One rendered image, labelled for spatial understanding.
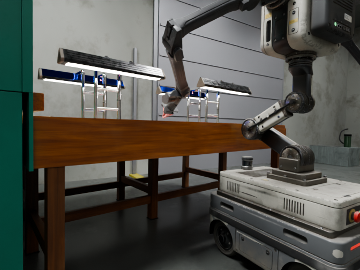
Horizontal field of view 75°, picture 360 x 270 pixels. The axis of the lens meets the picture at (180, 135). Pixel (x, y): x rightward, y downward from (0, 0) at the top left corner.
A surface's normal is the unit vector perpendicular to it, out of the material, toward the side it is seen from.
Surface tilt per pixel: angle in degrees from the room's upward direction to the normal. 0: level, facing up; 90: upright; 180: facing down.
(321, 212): 90
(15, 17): 90
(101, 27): 90
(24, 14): 90
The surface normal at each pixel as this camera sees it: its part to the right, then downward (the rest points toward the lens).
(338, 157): -0.84, 0.00
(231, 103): 0.52, 0.04
